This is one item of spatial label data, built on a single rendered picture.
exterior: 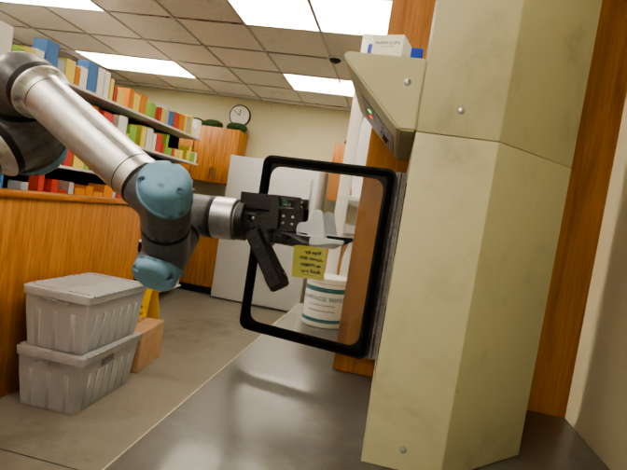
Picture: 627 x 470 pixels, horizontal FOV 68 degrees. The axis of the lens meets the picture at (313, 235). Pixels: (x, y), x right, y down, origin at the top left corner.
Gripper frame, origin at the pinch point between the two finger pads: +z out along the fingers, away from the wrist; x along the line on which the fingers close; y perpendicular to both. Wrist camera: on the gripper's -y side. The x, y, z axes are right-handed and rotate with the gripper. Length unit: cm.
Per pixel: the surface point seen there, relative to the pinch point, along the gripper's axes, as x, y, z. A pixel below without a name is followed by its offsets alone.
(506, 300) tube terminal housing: -8.2, -4.6, 24.4
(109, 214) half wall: 218, -11, -188
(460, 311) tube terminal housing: -14.0, -6.3, 17.3
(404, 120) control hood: -14.1, 18.8, 6.7
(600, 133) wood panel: 23, 27, 45
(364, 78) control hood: -14.2, 24.1, 0.5
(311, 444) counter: -12.5, -29.2, -1.0
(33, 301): 139, -59, -176
